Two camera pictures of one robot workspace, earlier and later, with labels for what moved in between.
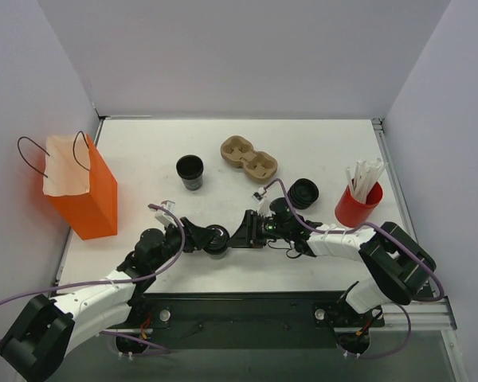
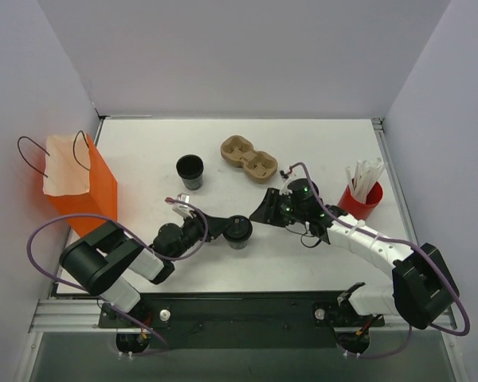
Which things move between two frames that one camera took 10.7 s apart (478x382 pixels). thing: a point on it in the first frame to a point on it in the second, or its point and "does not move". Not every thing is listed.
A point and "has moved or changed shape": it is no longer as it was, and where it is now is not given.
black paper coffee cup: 215,250 has moved or changed shape
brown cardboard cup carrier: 260,167 does not move
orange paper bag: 77,181 does not move
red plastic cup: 350,212 does not move
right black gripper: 253,229 to 275,207
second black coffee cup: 190,168 does not move
